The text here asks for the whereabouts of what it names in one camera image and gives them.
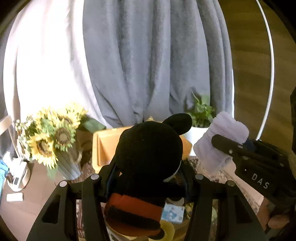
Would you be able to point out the beige sheer curtain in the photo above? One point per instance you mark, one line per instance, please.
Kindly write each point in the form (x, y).
(45, 62)

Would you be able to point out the white remote control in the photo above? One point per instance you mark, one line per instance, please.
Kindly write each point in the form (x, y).
(14, 197)

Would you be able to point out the black mouse plush toy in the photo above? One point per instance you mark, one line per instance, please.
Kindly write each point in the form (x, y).
(135, 207)

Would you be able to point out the round tray with items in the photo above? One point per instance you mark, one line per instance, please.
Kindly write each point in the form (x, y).
(19, 173)

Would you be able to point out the potted green plant white pot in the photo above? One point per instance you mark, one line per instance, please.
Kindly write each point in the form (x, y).
(202, 115)

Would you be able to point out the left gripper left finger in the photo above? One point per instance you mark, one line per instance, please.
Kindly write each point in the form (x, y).
(97, 189)

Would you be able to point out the person's right hand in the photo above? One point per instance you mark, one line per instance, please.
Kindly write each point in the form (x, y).
(275, 222)

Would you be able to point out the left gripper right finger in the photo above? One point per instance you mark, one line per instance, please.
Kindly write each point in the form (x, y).
(199, 193)

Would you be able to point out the sunflower bouquet in vase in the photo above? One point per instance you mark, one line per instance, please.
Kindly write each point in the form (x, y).
(51, 138)

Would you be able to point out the blue white tissue pack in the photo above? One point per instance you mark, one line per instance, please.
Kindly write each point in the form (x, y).
(172, 213)

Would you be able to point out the blue folded cloth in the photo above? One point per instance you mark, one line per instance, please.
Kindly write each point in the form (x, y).
(3, 172)

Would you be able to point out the wooden chair backrest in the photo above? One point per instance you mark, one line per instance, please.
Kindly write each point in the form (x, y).
(7, 142)

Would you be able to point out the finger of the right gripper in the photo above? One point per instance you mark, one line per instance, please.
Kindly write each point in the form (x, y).
(229, 147)

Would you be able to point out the grey curtain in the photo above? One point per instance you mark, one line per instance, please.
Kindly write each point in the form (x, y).
(151, 58)

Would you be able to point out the lavender ribbed plush roll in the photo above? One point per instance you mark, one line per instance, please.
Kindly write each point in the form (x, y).
(225, 125)

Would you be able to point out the orange plastic storage crate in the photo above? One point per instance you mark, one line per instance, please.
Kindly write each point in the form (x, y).
(104, 148)

